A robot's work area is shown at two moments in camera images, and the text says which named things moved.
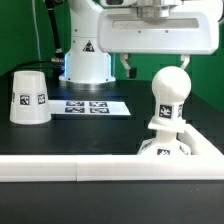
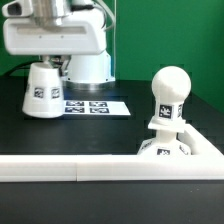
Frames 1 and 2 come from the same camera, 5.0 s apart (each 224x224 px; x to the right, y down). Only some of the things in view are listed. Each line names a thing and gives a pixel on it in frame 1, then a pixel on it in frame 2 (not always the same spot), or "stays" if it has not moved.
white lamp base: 165,143 stays
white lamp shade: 29,99 → 43,93
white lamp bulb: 171,86 stays
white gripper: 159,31 → 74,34
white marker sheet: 68,108 stays
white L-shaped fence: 204,163 stays
